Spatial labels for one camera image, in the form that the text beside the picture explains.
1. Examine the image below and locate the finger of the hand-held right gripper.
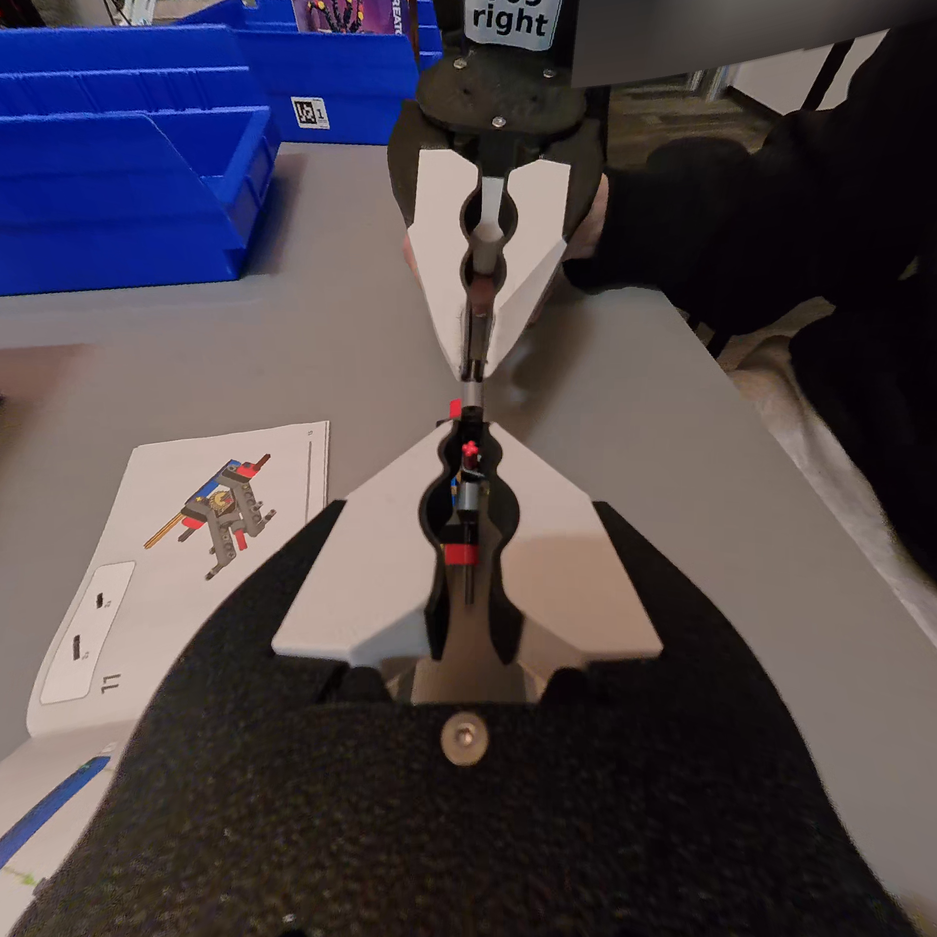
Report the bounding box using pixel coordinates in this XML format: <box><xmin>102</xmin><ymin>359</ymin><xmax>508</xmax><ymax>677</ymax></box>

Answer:
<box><xmin>403</xmin><ymin>148</ymin><xmax>484</xmax><ymax>383</ymax></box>
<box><xmin>479</xmin><ymin>157</ymin><xmax>573</xmax><ymax>380</ymax></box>

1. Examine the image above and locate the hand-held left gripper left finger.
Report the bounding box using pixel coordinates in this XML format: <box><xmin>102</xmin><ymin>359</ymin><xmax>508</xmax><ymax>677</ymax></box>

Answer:
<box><xmin>272</xmin><ymin>423</ymin><xmax>469</xmax><ymax>669</ymax></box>

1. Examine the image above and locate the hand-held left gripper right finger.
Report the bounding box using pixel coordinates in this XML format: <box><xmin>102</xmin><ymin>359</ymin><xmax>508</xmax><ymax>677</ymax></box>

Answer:
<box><xmin>476</xmin><ymin>423</ymin><xmax>663</xmax><ymax>683</ymax></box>

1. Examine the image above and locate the small lego assembly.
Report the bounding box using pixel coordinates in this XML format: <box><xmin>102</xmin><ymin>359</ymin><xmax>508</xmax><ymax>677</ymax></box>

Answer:
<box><xmin>437</xmin><ymin>381</ymin><xmax>490</xmax><ymax>607</ymax></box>

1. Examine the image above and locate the person's right forearm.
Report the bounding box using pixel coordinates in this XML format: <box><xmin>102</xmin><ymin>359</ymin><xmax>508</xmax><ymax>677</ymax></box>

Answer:
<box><xmin>562</xmin><ymin>22</ymin><xmax>937</xmax><ymax>345</ymax></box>

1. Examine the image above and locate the person's right hand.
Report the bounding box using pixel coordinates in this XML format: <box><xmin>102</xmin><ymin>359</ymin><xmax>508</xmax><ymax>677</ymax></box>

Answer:
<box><xmin>564</xmin><ymin>174</ymin><xmax>611</xmax><ymax>266</ymax></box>

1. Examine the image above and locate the blue plastic bin with tag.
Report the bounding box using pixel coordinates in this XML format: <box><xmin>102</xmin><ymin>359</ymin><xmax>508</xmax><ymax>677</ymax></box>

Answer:
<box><xmin>179</xmin><ymin>0</ymin><xmax>442</xmax><ymax>145</ymax></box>

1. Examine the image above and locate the purple printed box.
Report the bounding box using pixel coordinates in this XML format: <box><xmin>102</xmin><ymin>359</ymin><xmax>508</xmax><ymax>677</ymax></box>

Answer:
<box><xmin>291</xmin><ymin>0</ymin><xmax>420</xmax><ymax>38</ymax></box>

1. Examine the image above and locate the open instruction booklet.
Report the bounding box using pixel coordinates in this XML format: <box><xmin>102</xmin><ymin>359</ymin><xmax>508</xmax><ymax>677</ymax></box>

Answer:
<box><xmin>0</xmin><ymin>421</ymin><xmax>332</xmax><ymax>901</ymax></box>

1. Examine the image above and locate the person's body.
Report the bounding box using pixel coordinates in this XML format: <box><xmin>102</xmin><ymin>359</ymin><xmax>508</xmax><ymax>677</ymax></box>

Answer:
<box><xmin>789</xmin><ymin>293</ymin><xmax>937</xmax><ymax>579</ymax></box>

